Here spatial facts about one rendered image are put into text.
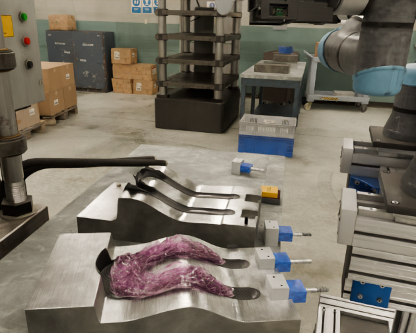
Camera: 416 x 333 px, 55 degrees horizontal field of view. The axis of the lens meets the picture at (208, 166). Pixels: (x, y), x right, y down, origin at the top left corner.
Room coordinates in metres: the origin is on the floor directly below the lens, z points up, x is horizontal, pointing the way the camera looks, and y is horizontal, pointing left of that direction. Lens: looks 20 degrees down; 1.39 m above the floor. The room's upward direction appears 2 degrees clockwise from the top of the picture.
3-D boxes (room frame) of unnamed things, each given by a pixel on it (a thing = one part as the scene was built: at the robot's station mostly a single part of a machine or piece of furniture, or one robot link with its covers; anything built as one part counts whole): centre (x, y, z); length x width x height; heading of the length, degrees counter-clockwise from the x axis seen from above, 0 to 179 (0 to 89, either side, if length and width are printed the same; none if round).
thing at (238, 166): (1.52, -0.16, 0.83); 0.13 x 0.05 x 0.05; 67
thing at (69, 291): (0.72, 0.08, 0.86); 0.50 x 0.26 x 0.11; 97
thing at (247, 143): (4.38, -0.66, 0.11); 0.61 x 0.41 x 0.22; 76
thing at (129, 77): (7.87, 1.45, 0.42); 0.86 x 0.33 x 0.83; 76
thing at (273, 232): (1.00, -0.23, 0.83); 0.13 x 0.05 x 0.05; 88
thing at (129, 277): (0.73, 0.07, 0.90); 0.26 x 0.18 x 0.08; 97
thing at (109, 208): (1.09, 0.10, 0.87); 0.50 x 0.26 x 0.14; 80
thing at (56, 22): (8.12, 2.85, 1.26); 0.42 x 0.33 x 0.29; 76
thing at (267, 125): (4.38, -0.66, 0.28); 0.61 x 0.41 x 0.15; 76
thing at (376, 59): (0.68, -0.27, 1.34); 0.11 x 0.08 x 0.11; 8
